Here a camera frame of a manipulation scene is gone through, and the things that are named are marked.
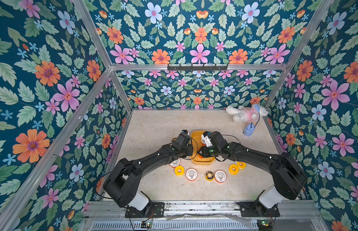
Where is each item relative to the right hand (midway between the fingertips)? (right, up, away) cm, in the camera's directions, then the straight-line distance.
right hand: (199, 151), depth 86 cm
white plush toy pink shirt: (+34, +23, +19) cm, 45 cm away
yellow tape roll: (-12, -12, 0) cm, 17 cm away
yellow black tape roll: (+6, -15, -1) cm, 16 cm away
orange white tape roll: (-15, -8, +3) cm, 18 cm away
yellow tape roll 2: (+21, -11, 0) cm, 24 cm away
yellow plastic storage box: (-2, -5, +2) cm, 6 cm away
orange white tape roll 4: (+2, +7, -7) cm, 10 cm away
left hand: (-4, +2, +2) cm, 4 cm away
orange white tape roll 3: (+13, -15, -1) cm, 19 cm away
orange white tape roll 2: (-5, -14, 0) cm, 15 cm away
